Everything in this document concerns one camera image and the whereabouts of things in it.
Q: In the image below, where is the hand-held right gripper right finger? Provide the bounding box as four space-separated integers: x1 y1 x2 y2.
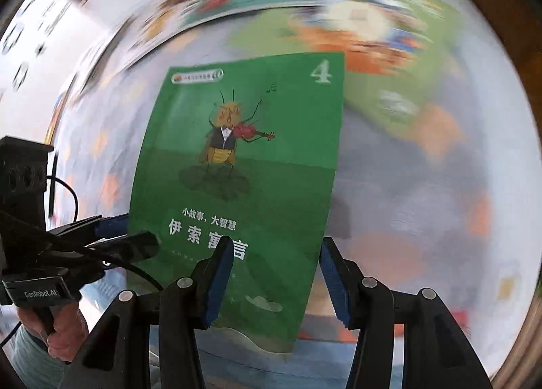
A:
319 237 494 389

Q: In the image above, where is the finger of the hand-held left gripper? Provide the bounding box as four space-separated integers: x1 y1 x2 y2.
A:
55 214 130 242
85 230 161 271

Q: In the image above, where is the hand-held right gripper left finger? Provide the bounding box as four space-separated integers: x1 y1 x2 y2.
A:
59 237 235 389

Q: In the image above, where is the green cricket cover book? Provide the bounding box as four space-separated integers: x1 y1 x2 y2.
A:
127 51 346 353

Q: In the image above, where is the person's left forearm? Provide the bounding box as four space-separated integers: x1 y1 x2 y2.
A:
0 321 64 389

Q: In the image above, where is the person's left hand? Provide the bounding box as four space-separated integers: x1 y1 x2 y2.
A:
17 296 89 364

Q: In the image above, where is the green desert picture book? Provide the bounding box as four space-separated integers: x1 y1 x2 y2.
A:
292 0 464 140

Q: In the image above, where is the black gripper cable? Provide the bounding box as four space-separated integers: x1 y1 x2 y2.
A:
0 175 166 347

